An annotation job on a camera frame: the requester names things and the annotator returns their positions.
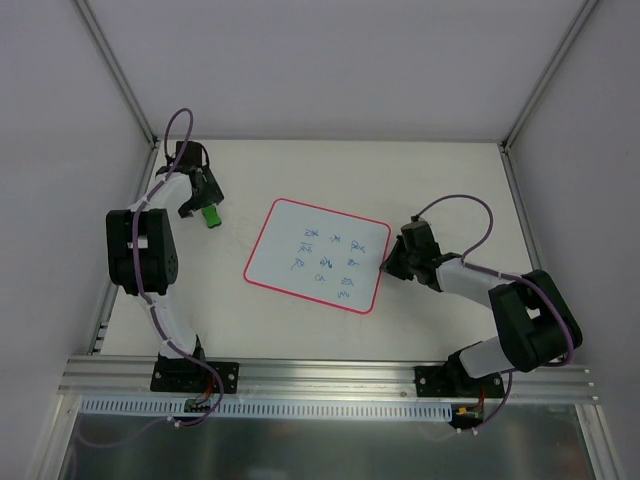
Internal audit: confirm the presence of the aluminium mounting rail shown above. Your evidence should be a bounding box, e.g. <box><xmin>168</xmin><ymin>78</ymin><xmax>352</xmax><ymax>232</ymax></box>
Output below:
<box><xmin>58</xmin><ymin>355</ymin><xmax>600</xmax><ymax>405</ymax></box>

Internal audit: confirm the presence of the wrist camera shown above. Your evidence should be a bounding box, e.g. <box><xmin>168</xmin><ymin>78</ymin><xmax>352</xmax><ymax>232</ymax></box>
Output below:
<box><xmin>401</xmin><ymin>216</ymin><xmax>441</xmax><ymax>257</ymax></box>
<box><xmin>176</xmin><ymin>141</ymin><xmax>210</xmax><ymax>172</ymax></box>

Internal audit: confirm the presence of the right aluminium frame post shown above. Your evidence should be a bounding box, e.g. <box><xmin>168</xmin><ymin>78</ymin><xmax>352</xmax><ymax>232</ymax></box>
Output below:
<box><xmin>501</xmin><ymin>0</ymin><xmax>601</xmax><ymax>151</ymax></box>

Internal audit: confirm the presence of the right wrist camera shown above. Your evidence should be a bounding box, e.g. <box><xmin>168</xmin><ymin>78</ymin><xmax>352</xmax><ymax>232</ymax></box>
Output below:
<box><xmin>401</xmin><ymin>216</ymin><xmax>441</xmax><ymax>257</ymax></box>

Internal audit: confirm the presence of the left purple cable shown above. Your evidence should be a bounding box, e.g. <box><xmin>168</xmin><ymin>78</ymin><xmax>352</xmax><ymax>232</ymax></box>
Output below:
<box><xmin>74</xmin><ymin>107</ymin><xmax>224</xmax><ymax>449</ymax></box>

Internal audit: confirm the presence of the left aluminium frame post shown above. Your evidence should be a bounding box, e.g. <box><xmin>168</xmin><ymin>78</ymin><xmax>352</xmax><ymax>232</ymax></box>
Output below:
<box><xmin>71</xmin><ymin>0</ymin><xmax>157</xmax><ymax>146</ymax></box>

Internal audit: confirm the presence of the green whiteboard eraser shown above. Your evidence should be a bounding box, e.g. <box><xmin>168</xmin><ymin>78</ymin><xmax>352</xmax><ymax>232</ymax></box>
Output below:
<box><xmin>201</xmin><ymin>205</ymin><xmax>222</xmax><ymax>229</ymax></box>

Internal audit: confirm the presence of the white slotted cable duct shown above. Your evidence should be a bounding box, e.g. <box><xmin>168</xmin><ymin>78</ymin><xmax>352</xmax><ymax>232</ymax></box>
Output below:
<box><xmin>79</xmin><ymin>396</ymin><xmax>453</xmax><ymax>423</ymax></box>

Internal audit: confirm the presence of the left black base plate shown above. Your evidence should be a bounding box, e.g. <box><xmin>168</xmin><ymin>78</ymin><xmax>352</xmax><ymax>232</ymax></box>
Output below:
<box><xmin>150</xmin><ymin>355</ymin><xmax>240</xmax><ymax>394</ymax></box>

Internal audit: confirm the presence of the pink framed whiteboard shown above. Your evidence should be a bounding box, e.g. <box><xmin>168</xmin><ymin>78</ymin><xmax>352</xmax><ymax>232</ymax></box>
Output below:
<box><xmin>243</xmin><ymin>198</ymin><xmax>391</xmax><ymax>315</ymax></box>

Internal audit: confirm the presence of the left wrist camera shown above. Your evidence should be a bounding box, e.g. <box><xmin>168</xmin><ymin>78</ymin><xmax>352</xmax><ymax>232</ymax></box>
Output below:
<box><xmin>176</xmin><ymin>141</ymin><xmax>210</xmax><ymax>172</ymax></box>

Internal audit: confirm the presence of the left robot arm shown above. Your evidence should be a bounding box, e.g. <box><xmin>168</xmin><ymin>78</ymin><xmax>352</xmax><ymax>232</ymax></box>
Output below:
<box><xmin>106</xmin><ymin>167</ymin><xmax>224</xmax><ymax>391</ymax></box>

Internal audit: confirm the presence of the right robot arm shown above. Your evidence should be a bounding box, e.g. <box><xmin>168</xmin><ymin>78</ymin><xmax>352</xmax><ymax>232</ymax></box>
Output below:
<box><xmin>380</xmin><ymin>236</ymin><xmax>583</xmax><ymax>397</ymax></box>

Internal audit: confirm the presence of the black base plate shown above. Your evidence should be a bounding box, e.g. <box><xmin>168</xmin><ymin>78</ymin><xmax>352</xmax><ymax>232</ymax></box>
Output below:
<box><xmin>150</xmin><ymin>355</ymin><xmax>240</xmax><ymax>394</ymax></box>
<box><xmin>414</xmin><ymin>365</ymin><xmax>506</xmax><ymax>399</ymax></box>

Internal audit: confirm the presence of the aluminium frame post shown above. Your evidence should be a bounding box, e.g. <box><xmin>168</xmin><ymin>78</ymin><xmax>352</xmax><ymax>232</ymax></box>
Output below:
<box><xmin>71</xmin><ymin>0</ymin><xmax>157</xmax><ymax>146</ymax></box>
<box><xmin>501</xmin><ymin>0</ymin><xmax>601</xmax><ymax>151</ymax></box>

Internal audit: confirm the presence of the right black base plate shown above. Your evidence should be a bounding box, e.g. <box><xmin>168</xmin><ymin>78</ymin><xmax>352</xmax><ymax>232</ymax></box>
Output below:
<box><xmin>414</xmin><ymin>365</ymin><xmax>506</xmax><ymax>399</ymax></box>

